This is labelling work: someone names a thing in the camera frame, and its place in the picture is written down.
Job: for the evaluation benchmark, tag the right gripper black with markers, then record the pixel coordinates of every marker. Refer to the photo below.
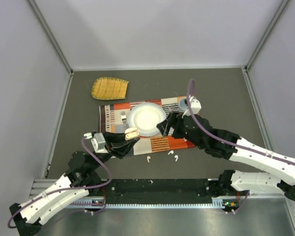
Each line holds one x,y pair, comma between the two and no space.
174,120

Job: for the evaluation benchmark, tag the aluminium frame front beam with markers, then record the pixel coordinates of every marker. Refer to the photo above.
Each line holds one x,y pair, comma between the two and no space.
67,190

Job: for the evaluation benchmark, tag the aluminium frame right post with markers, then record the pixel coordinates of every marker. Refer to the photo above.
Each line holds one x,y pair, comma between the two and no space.
274,21

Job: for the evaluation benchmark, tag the yellow woven cloth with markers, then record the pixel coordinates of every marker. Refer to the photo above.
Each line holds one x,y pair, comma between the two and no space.
109,88

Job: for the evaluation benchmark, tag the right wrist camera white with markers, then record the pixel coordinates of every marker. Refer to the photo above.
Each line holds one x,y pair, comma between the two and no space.
193,105

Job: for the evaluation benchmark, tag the aluminium frame post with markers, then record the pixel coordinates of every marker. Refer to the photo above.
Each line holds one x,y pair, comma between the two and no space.
50,36
274,21

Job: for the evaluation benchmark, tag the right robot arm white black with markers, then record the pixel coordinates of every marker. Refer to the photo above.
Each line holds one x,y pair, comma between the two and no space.
276,171

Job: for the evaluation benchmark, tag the white earbud charging case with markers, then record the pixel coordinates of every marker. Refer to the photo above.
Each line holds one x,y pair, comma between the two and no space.
131,133

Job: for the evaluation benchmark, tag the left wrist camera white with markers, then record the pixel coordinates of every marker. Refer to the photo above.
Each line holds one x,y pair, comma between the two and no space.
97,140

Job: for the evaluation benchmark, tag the white round plate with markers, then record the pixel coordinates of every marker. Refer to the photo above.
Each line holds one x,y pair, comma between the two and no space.
145,118

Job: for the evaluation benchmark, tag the aluminium frame left post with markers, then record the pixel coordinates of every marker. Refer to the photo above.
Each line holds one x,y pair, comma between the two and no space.
50,36

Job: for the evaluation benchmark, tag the silver fork pink handle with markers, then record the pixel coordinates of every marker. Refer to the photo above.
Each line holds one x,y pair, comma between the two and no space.
124,119

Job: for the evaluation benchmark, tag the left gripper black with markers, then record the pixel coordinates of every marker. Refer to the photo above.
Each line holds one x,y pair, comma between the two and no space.
116,144

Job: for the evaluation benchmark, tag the light blue mug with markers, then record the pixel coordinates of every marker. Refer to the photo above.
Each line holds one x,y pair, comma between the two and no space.
183,105

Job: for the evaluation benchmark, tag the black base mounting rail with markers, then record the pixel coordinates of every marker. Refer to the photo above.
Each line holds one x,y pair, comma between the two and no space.
165,191

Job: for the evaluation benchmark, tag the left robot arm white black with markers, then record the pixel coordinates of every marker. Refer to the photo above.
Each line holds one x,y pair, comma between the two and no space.
87,174

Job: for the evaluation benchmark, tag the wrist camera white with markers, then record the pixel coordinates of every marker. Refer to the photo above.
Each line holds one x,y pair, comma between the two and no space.
193,105
97,140

